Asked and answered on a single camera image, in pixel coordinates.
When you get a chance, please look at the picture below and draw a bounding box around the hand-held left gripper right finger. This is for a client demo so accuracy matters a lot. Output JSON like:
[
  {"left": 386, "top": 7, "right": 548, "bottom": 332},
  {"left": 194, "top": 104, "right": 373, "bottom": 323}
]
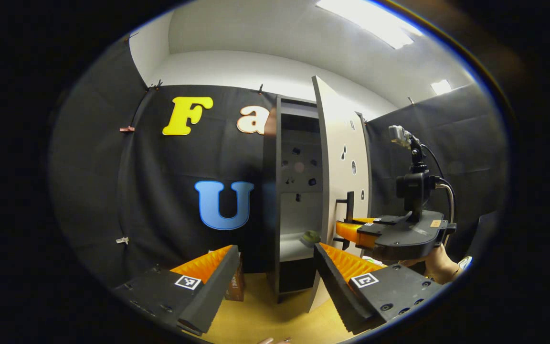
[{"left": 313, "top": 242, "right": 447, "bottom": 335}]

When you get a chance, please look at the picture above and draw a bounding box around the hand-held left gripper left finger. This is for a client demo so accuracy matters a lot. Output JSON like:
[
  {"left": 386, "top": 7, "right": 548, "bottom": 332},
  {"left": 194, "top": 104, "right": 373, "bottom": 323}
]
[{"left": 113, "top": 245, "right": 241, "bottom": 336}]

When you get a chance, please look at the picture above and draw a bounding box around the black cabinet door handle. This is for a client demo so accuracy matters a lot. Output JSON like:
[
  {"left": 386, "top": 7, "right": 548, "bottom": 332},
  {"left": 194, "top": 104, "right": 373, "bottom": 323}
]
[{"left": 335, "top": 191, "right": 355, "bottom": 251}]

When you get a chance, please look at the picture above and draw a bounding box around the grey cabinet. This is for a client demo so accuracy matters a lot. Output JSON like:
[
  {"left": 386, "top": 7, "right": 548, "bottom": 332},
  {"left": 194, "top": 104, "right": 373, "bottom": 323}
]
[{"left": 262, "top": 95, "right": 333, "bottom": 304}]

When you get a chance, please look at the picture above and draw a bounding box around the cabinet shelf board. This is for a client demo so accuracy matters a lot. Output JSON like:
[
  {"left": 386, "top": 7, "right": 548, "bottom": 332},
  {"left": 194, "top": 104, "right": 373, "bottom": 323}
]
[{"left": 280, "top": 233, "right": 324, "bottom": 262}]

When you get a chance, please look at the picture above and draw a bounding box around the thick brown book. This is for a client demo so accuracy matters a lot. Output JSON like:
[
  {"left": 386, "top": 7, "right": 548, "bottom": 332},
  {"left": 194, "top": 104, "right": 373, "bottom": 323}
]
[{"left": 224, "top": 252, "right": 246, "bottom": 302}]

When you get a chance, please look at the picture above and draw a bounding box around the black backdrop cloth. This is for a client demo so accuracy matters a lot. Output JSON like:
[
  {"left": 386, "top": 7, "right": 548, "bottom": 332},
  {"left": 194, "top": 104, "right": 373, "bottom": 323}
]
[{"left": 48, "top": 33, "right": 509, "bottom": 287}]

